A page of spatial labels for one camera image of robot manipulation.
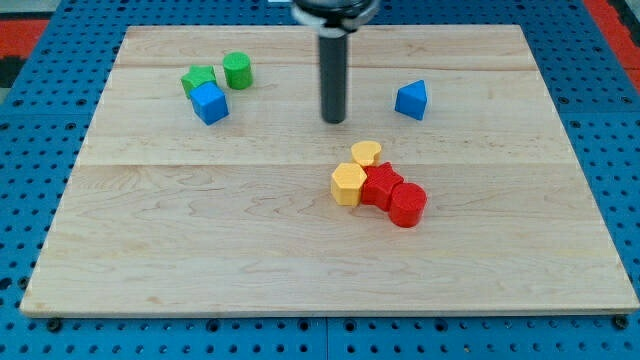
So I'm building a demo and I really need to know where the yellow heart block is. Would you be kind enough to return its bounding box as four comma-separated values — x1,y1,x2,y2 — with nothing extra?
351,140,382,167

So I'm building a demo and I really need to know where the light wooden board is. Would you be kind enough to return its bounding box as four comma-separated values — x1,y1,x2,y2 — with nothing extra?
21,25,639,318

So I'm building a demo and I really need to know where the blue cube block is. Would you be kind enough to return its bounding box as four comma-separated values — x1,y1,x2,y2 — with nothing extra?
189,82,229,126

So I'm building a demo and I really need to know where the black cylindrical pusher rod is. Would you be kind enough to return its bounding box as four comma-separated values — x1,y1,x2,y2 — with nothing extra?
318,36,348,124

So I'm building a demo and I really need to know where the red cylinder block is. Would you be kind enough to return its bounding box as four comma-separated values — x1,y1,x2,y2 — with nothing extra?
388,183,428,228

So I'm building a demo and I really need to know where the red star block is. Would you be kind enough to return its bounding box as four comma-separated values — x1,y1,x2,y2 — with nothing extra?
361,162,404,211

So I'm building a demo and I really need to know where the green star block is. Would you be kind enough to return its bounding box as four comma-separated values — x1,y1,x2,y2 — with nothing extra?
180,65,217,99

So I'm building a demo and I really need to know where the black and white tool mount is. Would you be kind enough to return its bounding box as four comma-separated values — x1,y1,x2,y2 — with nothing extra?
291,0,380,37

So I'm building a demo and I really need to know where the blue triangle block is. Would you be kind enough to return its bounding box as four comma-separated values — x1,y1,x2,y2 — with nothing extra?
394,80,428,121

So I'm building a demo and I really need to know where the yellow hexagon block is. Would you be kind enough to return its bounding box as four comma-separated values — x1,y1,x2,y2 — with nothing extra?
330,163,367,206

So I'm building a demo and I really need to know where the green cylinder block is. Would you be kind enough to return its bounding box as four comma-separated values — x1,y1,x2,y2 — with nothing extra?
222,52,253,90

